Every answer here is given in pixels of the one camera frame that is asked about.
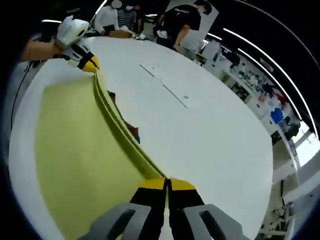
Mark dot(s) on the person's left hand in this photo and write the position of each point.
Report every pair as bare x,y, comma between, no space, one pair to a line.
48,51

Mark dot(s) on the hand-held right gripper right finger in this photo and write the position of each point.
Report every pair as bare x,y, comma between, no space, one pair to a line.
185,200

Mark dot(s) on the white counter cabinets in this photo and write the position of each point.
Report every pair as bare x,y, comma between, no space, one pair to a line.
263,117

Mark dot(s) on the yellow blue grey garment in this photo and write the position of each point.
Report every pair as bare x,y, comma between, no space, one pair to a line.
80,150

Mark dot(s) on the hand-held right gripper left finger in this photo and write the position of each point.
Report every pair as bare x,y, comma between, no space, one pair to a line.
147,200

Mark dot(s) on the cardboard box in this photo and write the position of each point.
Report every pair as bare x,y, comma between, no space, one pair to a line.
120,34

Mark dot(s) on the ceiling light strip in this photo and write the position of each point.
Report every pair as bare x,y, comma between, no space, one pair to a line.
243,53
51,21
228,31

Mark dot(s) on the blue container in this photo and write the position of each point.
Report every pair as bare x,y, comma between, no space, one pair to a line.
277,116

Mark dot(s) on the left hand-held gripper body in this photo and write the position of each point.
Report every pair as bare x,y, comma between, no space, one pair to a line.
71,32

